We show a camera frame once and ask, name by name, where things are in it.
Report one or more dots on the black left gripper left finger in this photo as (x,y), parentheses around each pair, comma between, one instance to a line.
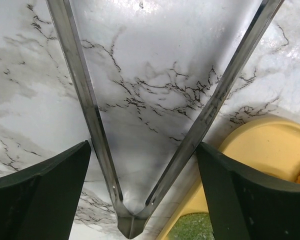
(40,201)

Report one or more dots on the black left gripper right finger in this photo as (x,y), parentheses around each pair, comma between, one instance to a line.
(245,203)

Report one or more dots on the metal serving tongs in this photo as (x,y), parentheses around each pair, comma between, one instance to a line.
(131,225)

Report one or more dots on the green snowball cake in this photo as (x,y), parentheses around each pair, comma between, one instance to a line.
(193,226)

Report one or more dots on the yellow serving tray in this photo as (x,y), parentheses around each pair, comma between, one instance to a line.
(269,145)

